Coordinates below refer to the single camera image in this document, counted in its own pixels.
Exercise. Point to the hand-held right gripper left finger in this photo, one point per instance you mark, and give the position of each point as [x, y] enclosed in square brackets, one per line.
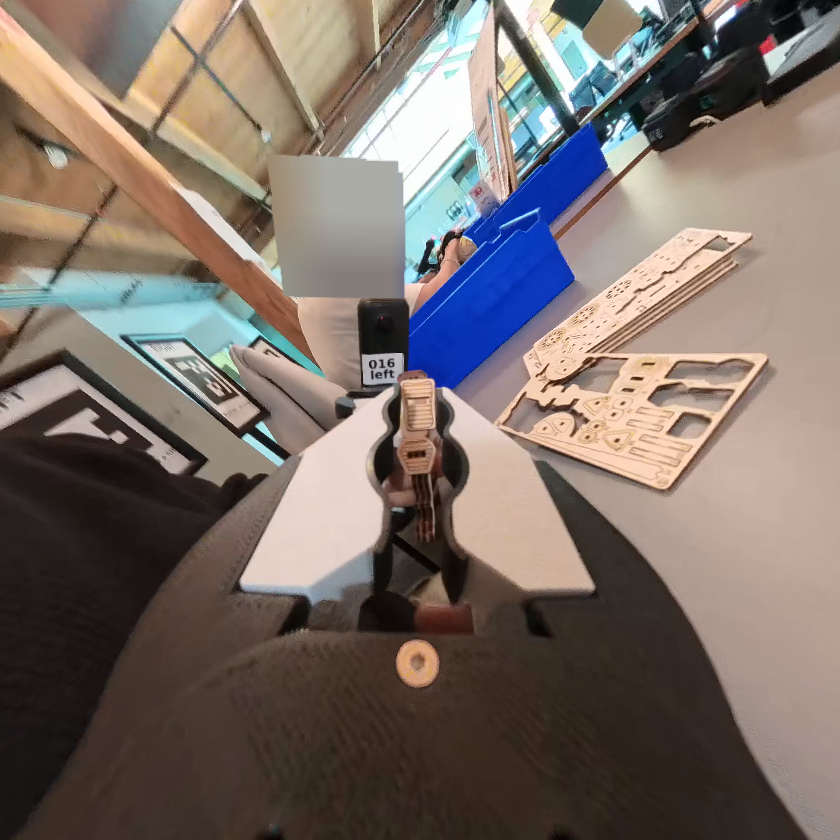
[315, 512]

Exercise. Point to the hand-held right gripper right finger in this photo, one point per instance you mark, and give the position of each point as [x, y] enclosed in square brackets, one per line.
[512, 518]

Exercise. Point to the small engraved wooden piece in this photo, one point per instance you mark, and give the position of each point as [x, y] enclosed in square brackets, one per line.
[417, 407]

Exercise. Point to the grey desk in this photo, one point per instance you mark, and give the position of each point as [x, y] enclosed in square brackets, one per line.
[754, 558]

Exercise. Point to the small framed poster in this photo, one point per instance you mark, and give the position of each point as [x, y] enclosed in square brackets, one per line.
[269, 351]

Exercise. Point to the grey padded chair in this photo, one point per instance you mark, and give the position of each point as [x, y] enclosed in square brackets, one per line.
[282, 400]

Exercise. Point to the large blue plastic bin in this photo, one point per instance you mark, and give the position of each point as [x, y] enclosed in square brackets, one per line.
[499, 308]

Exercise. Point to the wooden puzzle sheet with cutouts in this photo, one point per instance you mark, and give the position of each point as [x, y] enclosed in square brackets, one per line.
[617, 417]

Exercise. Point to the framed checker pattern poster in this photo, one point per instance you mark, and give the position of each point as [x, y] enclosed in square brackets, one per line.
[190, 380]

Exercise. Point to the white paper notice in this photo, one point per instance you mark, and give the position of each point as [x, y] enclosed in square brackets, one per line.
[216, 223]

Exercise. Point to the small blue plastic bin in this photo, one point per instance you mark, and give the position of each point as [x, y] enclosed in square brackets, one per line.
[564, 177]

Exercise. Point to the cardboard sheets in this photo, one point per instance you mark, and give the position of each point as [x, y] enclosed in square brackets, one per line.
[489, 111]

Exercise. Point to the stack of wooden puzzle sheets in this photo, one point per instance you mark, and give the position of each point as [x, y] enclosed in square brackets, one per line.
[630, 289]

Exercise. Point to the large framed black white poster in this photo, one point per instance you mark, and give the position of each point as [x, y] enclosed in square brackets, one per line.
[39, 407]

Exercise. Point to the wooden beam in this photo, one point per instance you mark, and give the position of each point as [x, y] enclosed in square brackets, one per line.
[131, 164]

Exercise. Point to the black case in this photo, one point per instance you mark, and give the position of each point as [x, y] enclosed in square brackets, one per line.
[709, 98]

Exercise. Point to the black metal post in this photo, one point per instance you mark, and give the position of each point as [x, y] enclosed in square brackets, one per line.
[531, 59]

